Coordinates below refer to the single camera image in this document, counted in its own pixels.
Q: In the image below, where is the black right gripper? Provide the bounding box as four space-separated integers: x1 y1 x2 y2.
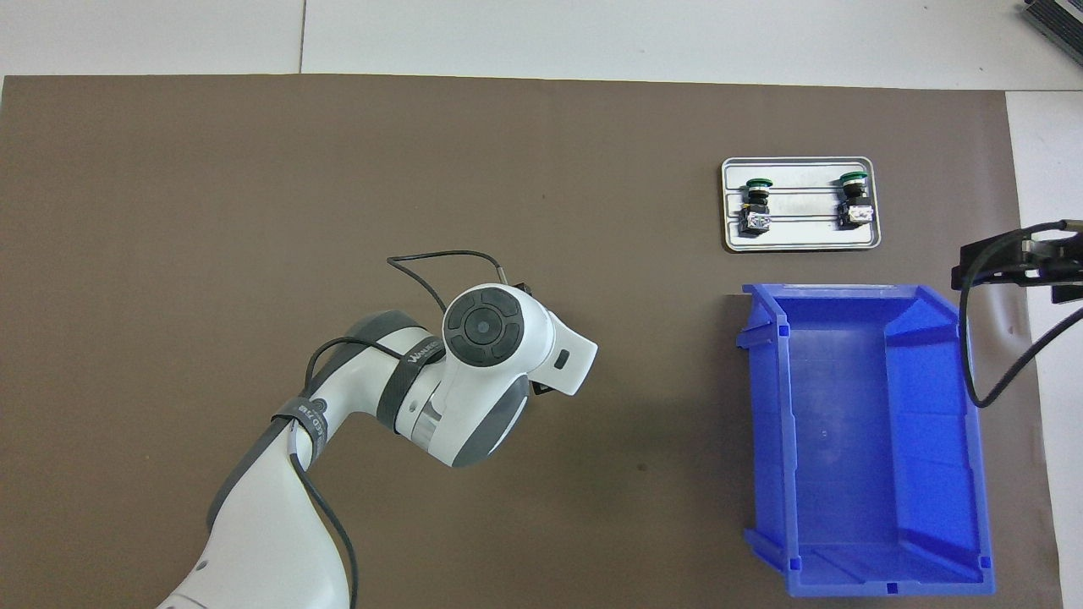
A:
952 230 1083 305

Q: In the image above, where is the grey metal tray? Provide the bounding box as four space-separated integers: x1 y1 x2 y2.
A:
722 156 882 253

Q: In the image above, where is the blue plastic storage bin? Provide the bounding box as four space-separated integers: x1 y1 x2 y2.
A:
734 283 997 598

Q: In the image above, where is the grey ribbed device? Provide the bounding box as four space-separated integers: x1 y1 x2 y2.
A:
1020 0 1083 45

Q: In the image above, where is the brown table mat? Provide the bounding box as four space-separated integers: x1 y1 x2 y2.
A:
0 74 1063 609

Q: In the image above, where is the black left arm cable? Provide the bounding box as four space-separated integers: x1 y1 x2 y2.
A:
288 250 509 609

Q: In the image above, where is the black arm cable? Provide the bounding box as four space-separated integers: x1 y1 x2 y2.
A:
288 250 509 609
956 220 1083 409

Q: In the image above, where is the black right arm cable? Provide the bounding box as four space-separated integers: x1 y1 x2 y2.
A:
956 220 1083 409

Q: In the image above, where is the green push button switch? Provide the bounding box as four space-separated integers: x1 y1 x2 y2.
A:
836 171 874 231
739 176 775 236

